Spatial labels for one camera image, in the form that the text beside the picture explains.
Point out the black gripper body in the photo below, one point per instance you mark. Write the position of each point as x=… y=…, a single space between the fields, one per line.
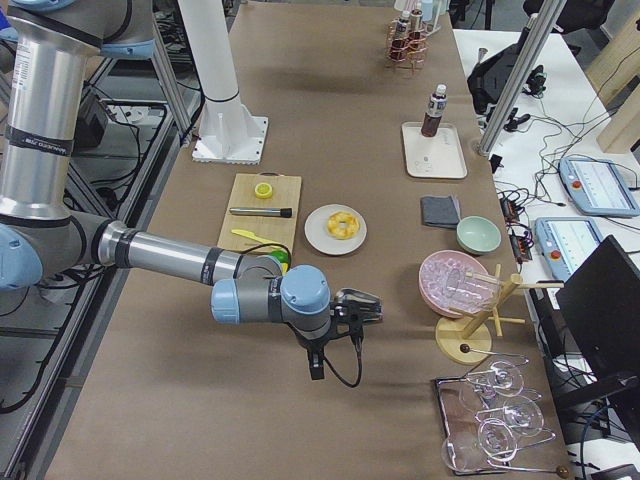
x=309 y=346

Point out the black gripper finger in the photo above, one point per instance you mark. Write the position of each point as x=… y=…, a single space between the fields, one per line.
x=316 y=372

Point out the white round plate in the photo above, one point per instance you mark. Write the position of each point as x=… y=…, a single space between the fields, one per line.
x=318 y=236

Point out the glazed twisted donut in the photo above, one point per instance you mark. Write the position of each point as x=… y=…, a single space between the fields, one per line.
x=343 y=225

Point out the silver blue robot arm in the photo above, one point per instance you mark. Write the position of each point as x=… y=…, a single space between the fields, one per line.
x=41 y=236

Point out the wine glass rack tray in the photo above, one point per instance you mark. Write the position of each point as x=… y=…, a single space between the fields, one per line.
x=489 y=417

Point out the cream rectangular tray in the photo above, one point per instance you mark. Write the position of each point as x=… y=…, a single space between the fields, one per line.
x=437 y=157

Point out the dark tea bottle on tray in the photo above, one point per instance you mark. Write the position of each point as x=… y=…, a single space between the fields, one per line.
x=434 y=112

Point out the metal scoop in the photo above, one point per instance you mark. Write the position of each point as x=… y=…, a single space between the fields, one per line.
x=368 y=306

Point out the green lime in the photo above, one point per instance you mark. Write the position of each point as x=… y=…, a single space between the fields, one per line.
x=281 y=256

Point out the pink bowl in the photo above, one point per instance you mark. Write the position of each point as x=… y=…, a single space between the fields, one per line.
x=452 y=282

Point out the wooden cup stand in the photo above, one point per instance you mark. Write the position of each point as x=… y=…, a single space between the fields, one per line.
x=467 y=340

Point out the yellow plastic knife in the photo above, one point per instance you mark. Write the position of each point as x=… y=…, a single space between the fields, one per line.
x=249 y=235

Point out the steel muddler black tip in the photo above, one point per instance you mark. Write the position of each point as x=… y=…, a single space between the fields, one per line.
x=262 y=212

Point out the grey cloth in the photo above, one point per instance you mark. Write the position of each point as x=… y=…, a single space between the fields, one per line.
x=440 y=211

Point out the half lemon slice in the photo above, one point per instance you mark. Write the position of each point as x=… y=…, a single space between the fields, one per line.
x=263 y=190

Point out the green bowl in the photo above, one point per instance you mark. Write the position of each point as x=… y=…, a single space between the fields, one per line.
x=478 y=235

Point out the near teach pendant tablet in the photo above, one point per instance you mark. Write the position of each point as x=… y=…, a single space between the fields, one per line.
x=566 y=242

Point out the teach pendant tablet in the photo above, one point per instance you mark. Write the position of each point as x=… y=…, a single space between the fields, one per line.
x=597 y=188
x=566 y=242

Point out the black monitor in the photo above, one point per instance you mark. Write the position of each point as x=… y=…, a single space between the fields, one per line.
x=600 y=306

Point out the tea bottle in rack front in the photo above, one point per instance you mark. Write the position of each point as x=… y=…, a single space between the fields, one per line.
x=399 y=37

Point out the tea bottle in rack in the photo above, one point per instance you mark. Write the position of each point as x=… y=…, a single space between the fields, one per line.
x=399 y=37
x=416 y=26

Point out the far teach pendant tablet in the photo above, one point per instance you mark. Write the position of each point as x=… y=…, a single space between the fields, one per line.
x=597 y=188

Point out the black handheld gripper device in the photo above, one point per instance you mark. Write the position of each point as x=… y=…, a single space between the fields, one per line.
x=534 y=87

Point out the tea bottle in rack back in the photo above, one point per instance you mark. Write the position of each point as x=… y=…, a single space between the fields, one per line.
x=416 y=26

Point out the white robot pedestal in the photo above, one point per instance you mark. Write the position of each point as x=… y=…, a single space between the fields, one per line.
x=228 y=132

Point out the copper wire bottle rack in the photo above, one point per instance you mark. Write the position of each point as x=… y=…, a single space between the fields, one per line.
x=414 y=57

